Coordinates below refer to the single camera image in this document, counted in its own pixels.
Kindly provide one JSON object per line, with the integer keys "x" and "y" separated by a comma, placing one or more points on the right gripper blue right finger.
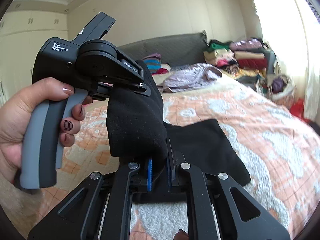
{"x": 170, "y": 164}

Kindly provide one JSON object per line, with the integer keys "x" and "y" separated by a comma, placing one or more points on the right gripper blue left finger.
{"x": 149, "y": 176}

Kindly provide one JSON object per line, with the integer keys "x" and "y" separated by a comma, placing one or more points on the cream curtain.
{"x": 311, "y": 104}

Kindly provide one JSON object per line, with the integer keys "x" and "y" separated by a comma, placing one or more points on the floral laundry basket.
{"x": 280, "y": 89}

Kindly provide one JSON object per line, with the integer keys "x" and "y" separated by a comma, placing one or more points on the left hand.
{"x": 15, "y": 116}

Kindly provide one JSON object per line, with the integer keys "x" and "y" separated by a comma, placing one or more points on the beige bed sheet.
{"x": 24, "y": 209}

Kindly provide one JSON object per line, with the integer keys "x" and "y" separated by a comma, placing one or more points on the black long-sleeve shirt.
{"x": 137, "y": 133}

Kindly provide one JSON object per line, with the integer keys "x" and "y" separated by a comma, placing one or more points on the red plastic bag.
{"x": 297, "y": 110}

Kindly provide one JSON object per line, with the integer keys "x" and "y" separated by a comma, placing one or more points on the striped colourful pillow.
{"x": 155, "y": 65}

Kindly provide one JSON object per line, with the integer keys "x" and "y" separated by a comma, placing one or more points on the orange white tufted blanket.
{"x": 280, "y": 152}

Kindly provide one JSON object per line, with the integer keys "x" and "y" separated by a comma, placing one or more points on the cream built-in wardrobe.
{"x": 22, "y": 35}

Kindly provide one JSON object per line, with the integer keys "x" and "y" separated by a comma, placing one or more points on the pile of folded clothes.
{"x": 245, "y": 58}

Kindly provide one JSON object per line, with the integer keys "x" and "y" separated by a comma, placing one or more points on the lilac crumpled garment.
{"x": 196, "y": 76}

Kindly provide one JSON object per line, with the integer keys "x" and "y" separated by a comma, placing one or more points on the grey padded headboard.
{"x": 175, "y": 50}

